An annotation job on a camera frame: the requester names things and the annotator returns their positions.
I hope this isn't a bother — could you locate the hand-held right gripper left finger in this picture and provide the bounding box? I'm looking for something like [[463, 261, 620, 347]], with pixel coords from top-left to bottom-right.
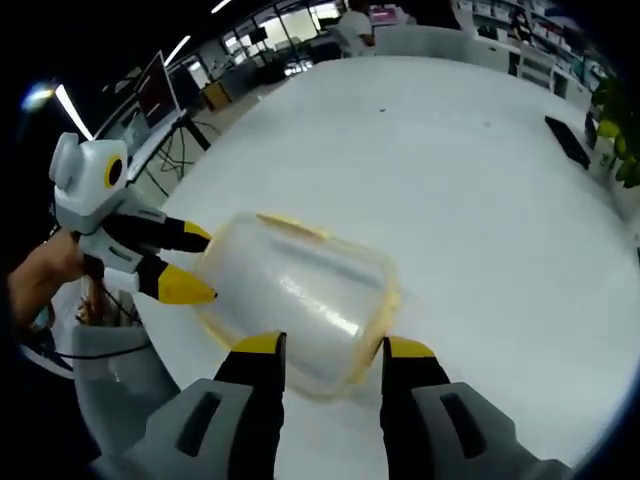
[[121, 331, 290, 480]]

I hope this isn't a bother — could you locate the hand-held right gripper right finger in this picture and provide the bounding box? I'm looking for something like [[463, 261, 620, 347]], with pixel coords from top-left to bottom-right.
[[378, 335, 572, 480]]

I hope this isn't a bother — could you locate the person's left hand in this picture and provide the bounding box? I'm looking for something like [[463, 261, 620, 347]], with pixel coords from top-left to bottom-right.
[[8, 232, 101, 324]]

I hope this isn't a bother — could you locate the linear ceiling light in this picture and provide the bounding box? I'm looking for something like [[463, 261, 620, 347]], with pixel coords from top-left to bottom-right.
[[53, 83, 95, 144], [163, 33, 192, 67]]

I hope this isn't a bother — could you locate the open laptop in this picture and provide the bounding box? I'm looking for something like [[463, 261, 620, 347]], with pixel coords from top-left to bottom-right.
[[124, 48, 191, 181]]

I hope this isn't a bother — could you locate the yellow cabinet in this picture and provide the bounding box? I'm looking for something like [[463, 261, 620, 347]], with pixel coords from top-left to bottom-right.
[[202, 79, 234, 111]]

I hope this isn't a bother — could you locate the black phone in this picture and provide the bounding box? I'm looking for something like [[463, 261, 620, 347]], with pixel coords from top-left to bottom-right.
[[543, 114, 592, 171]]

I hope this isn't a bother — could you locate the white plant pot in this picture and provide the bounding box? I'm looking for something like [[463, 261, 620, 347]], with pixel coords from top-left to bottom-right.
[[593, 134, 624, 174]]

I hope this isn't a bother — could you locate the green leafy plant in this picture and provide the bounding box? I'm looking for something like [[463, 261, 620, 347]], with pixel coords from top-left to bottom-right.
[[591, 74, 640, 190]]

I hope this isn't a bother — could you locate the white cabinet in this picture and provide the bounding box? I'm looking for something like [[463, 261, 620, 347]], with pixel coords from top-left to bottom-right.
[[509, 47, 591, 111]]

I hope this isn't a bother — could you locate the shelf with storage boxes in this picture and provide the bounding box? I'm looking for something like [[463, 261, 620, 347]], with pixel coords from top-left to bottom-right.
[[469, 0, 601, 56]]

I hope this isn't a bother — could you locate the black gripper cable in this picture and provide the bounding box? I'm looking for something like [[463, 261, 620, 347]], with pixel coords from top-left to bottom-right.
[[47, 279, 151, 362]]

